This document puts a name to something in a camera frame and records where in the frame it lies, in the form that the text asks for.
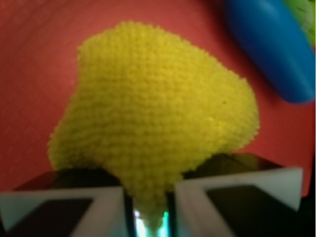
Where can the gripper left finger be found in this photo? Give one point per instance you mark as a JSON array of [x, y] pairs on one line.
[[67, 203]]

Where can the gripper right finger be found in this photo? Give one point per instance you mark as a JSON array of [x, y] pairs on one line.
[[241, 195]]

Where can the yellow cloth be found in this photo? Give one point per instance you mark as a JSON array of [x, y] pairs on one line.
[[148, 107]]

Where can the red plastic tray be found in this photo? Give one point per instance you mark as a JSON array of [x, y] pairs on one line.
[[38, 71]]

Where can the blue toy bottle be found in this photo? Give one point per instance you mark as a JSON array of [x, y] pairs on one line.
[[269, 34]]

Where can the green plush toy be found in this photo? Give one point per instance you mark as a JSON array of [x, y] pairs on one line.
[[304, 12]]

